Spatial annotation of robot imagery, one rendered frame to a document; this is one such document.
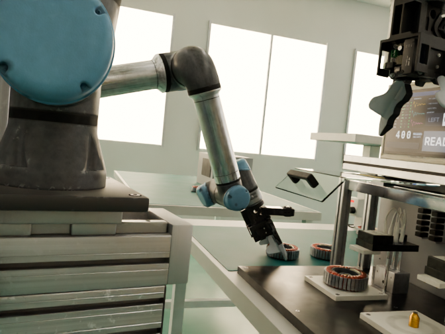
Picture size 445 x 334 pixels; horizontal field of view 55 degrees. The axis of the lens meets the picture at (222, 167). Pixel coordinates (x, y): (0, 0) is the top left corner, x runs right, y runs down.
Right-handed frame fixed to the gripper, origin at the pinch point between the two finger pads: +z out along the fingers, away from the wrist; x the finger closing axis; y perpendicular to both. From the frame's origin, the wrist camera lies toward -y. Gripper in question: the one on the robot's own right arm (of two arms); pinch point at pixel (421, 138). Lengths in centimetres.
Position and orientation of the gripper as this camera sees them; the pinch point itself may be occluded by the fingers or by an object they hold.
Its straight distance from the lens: 71.2
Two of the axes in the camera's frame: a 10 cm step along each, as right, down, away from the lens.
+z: -1.0, 9.9, 0.6
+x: 4.5, 1.0, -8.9
